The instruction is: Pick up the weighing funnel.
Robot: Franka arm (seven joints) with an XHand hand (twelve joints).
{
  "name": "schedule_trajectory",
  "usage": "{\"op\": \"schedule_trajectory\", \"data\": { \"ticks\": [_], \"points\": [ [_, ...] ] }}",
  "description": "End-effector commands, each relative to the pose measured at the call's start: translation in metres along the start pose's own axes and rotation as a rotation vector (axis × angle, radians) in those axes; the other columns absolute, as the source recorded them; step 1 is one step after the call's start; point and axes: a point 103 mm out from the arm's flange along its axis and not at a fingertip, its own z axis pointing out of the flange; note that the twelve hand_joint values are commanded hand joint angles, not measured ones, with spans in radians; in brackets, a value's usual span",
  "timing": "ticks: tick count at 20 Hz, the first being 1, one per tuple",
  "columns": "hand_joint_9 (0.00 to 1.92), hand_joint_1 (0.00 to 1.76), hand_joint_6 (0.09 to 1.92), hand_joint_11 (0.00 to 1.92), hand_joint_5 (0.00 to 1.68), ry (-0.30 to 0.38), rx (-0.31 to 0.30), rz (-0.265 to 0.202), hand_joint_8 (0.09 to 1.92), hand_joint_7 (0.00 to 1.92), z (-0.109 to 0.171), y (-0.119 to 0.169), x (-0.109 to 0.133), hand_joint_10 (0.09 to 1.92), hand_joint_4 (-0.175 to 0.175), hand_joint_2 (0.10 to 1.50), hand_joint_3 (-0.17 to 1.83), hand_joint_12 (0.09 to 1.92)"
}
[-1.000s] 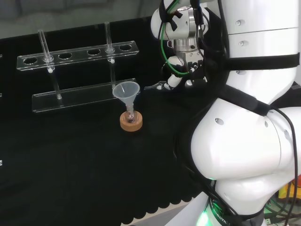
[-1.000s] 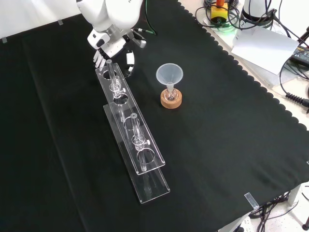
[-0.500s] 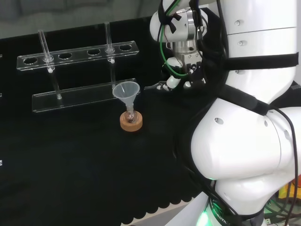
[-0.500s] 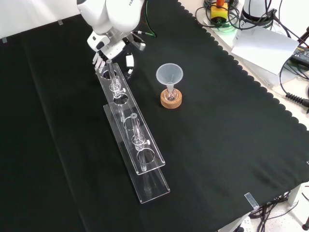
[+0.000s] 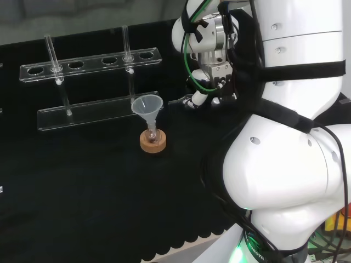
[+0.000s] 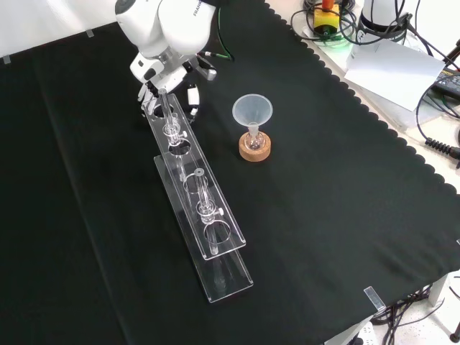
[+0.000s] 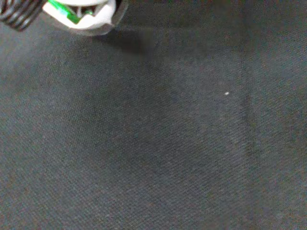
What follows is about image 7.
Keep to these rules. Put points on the black bench cloth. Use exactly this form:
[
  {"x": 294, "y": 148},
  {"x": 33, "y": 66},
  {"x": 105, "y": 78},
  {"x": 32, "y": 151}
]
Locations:
[{"x": 153, "y": 134}]

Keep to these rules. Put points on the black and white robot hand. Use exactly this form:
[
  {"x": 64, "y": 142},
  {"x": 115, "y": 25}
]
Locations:
[{"x": 91, "y": 16}]

